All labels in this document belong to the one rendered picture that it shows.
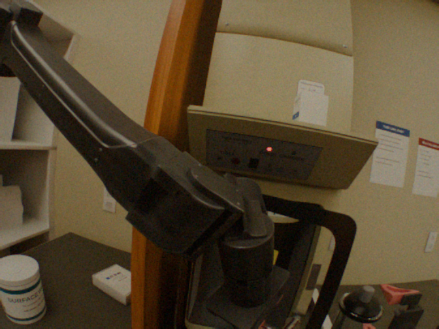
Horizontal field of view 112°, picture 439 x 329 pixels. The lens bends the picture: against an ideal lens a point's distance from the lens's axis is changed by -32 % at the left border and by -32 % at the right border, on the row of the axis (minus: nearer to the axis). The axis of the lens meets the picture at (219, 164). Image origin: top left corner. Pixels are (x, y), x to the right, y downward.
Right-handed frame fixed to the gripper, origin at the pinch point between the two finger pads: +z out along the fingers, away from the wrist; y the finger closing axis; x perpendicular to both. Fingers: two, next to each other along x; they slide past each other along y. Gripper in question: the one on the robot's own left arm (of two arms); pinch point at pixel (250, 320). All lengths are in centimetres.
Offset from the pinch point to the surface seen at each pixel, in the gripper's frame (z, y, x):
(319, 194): -8.6, -26.6, 0.0
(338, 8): -49, -47, 0
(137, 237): -8.4, 2.9, -22.4
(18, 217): 11, 36, -115
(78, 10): -91, -29, -126
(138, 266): -2.9, 5.1, -21.9
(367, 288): 8.5, -21.1, 16.1
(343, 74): -32, -39, 2
